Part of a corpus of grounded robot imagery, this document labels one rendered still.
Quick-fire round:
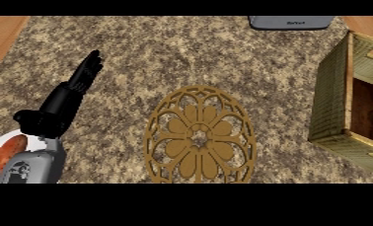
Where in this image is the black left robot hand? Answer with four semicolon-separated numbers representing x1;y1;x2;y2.
12;49;105;140

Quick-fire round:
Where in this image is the brown openwork oval placemat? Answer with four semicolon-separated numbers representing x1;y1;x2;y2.
144;85;259;185

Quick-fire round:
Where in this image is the green wicker basket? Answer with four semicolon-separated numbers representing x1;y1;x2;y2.
309;31;373;173

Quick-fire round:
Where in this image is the white plate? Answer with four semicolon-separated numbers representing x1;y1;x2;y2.
0;129;48;154

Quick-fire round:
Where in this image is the orange-brown sausage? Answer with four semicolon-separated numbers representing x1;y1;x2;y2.
0;134;30;173

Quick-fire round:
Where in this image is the grey appliance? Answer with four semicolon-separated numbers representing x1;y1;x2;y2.
248;16;337;32

